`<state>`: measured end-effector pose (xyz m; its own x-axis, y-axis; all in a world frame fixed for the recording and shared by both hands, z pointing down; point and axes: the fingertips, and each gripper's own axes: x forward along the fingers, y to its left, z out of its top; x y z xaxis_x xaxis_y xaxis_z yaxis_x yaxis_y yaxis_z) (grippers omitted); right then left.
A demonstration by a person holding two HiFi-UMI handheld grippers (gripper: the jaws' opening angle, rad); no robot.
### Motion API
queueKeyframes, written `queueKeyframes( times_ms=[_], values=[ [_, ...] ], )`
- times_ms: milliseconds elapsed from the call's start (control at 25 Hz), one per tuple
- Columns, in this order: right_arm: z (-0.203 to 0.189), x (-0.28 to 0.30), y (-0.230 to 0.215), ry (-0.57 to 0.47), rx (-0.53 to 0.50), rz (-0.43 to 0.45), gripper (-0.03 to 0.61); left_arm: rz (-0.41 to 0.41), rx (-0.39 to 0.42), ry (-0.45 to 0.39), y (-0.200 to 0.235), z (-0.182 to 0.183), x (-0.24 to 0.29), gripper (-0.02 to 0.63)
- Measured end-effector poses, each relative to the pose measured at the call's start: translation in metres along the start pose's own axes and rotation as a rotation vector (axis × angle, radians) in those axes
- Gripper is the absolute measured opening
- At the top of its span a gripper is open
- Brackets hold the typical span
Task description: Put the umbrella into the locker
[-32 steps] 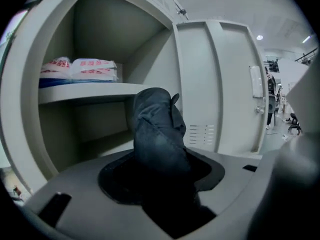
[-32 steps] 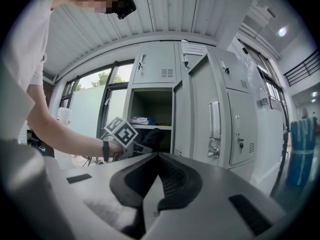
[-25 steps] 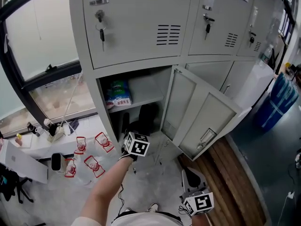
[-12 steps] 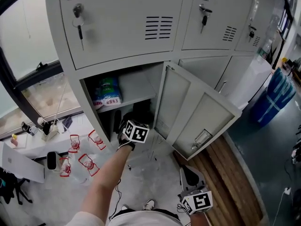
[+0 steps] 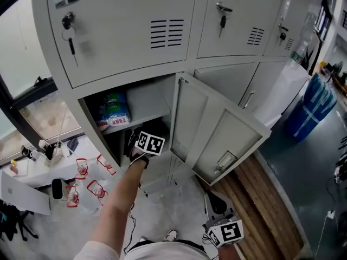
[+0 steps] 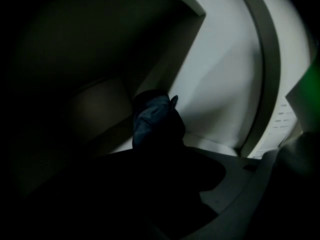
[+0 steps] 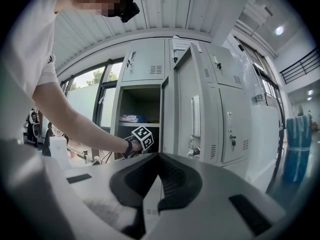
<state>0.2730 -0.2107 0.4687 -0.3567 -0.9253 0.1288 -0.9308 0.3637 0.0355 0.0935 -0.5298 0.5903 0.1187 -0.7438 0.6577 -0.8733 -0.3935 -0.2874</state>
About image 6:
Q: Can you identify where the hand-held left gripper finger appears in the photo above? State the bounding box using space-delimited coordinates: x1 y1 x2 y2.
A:
184 131 320 240

